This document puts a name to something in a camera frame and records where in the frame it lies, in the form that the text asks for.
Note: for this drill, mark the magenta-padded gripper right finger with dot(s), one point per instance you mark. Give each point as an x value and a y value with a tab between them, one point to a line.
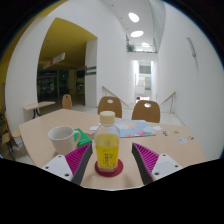
148	158

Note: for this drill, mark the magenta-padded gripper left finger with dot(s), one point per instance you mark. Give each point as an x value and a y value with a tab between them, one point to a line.
76	158

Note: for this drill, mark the yellow drink bottle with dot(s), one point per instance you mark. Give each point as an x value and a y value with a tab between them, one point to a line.
107	150

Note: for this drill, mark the white ceramic mug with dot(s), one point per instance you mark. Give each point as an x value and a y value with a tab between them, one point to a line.
63	141

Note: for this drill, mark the small dark table piece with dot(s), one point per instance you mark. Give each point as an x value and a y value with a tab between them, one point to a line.
165	133

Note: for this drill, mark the pastel colourful printed mat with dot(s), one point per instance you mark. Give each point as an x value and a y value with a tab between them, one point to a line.
136	129

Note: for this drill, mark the small white paper card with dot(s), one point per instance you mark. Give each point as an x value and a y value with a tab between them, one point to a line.
94	128
157	128

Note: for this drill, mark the flat round red coaster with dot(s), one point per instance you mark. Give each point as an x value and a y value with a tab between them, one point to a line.
108	172

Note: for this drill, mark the wooden chair with oval hole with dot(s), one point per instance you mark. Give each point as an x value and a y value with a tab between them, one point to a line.
67	101
146	113
110	106

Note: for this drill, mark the wooden stair handrail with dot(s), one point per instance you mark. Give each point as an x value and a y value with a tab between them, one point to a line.
113	95
169	97

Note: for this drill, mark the small beige side table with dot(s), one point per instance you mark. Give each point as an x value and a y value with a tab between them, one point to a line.
38	105

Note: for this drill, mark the wooden chair with metal legs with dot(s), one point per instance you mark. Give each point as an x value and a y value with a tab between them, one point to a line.
13	132

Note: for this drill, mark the white hanging sign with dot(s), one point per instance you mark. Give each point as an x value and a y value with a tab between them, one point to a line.
55	60

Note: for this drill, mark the green potted plant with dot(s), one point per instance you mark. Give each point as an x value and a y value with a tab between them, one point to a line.
130	47

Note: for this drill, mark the round ceiling lights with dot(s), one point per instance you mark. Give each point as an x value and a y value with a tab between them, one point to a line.
137	33

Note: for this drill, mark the black wall sign strips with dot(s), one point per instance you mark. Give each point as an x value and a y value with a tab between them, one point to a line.
90	70

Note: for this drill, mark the grey wall lamp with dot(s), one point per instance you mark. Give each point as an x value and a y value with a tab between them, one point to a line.
191	47

